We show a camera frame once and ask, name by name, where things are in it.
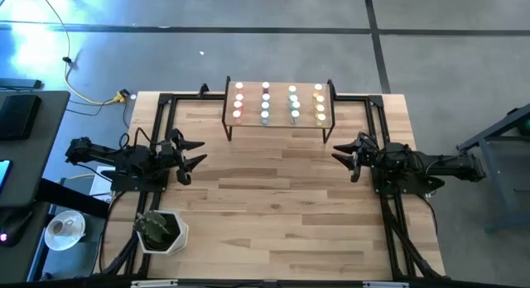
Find dark grey desk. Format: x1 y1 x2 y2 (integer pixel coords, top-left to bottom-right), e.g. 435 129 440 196
0 90 71 209

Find green succulent plant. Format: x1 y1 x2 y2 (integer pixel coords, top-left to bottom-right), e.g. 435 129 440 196
134 210 173 247

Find white hexagonal planter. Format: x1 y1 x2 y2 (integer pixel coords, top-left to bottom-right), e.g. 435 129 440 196
132 209 190 256

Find grey metal table frame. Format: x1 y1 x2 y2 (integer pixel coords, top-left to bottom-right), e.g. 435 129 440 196
455 103 530 233

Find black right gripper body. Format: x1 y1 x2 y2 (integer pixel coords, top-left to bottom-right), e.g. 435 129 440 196
354 141 381 170

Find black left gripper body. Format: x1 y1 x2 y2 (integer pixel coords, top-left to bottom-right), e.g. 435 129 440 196
159 138 186 172

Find phone with lit screen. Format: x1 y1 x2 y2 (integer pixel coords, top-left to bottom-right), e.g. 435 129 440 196
0 159 12 194

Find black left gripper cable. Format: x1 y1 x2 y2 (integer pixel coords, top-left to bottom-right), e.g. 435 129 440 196
118 127 157 151

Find wooden shelf with black legs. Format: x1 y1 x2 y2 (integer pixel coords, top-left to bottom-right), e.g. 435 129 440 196
223 75 339 143

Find yellow cable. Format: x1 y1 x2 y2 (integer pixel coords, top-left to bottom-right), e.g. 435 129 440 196
36 0 121 106

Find black computer mouse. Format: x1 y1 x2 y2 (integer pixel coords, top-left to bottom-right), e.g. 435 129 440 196
0 211 34 248

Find silver metal bracket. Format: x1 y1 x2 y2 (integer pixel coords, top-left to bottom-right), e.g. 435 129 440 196
131 279 179 288
362 281 409 288

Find white paper sheet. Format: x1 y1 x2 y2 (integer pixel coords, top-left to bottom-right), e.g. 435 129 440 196
89 166 115 202

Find black flat box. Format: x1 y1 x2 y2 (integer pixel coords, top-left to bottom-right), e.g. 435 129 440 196
0 94 42 141

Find white cup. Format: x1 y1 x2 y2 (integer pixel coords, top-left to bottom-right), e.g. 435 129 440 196
48 218 70 236

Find black aluminium table frame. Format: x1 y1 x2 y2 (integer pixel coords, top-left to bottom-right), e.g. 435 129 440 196
94 83 446 283

